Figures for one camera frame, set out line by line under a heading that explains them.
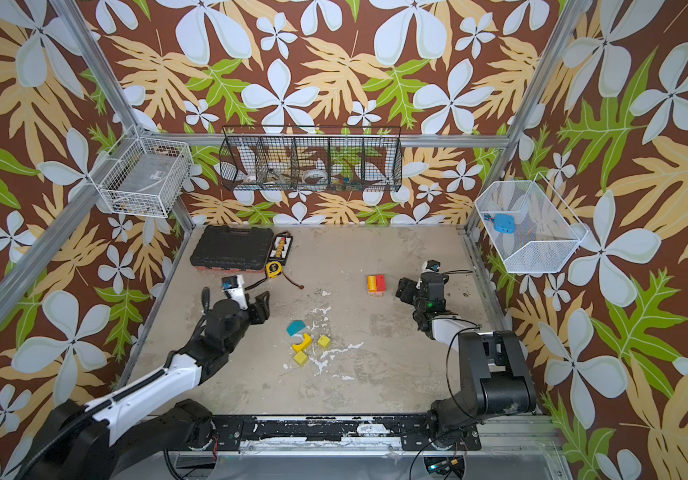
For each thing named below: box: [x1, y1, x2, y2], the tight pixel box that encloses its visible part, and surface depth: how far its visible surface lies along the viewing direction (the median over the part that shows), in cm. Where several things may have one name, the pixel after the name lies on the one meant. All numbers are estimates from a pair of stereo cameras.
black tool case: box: [190, 225, 274, 271], surface depth 110 cm
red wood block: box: [376, 274, 386, 292], surface depth 100 cm
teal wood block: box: [286, 320, 307, 336], surface depth 95 cm
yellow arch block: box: [292, 333, 313, 353], surface depth 89 cm
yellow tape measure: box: [266, 261, 283, 279], surface depth 107 cm
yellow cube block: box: [293, 350, 308, 366], surface depth 87 cm
